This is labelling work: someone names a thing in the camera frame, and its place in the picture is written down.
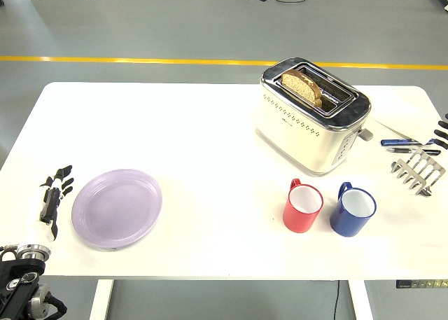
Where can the yellow floor tape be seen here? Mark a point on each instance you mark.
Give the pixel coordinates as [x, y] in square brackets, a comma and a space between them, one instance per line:
[140, 60]

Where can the metal toast rack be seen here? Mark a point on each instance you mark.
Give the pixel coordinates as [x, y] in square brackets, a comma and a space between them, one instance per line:
[420, 173]

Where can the white table leg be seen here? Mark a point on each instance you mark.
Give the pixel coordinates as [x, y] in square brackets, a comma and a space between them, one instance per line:
[101, 299]
[360, 299]

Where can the black pen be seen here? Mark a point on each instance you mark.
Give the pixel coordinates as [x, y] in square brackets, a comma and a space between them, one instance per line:
[406, 150]

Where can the red enamel mug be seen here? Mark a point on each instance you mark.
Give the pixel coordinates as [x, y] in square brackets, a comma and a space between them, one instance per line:
[297, 220]

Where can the blue pen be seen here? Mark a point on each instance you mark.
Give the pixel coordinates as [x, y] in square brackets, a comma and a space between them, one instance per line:
[399, 142]

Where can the blue enamel mug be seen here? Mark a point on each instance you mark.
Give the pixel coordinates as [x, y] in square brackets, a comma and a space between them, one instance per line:
[344, 225]

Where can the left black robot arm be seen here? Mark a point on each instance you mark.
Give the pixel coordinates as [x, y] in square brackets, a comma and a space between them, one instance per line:
[17, 281]

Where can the purple plate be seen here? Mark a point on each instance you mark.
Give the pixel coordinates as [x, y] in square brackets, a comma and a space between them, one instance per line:
[117, 209]

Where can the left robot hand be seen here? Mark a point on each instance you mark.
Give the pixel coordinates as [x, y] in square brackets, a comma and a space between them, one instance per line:
[43, 232]

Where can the cream and chrome toaster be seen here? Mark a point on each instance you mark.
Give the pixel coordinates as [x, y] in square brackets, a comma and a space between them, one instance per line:
[297, 138]

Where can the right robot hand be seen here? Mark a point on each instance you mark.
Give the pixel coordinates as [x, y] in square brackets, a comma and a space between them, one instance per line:
[441, 134]

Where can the bread slice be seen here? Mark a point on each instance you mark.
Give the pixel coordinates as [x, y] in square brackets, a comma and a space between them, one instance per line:
[301, 85]

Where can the black table control panel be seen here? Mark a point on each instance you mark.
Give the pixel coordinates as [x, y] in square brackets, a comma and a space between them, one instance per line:
[420, 284]

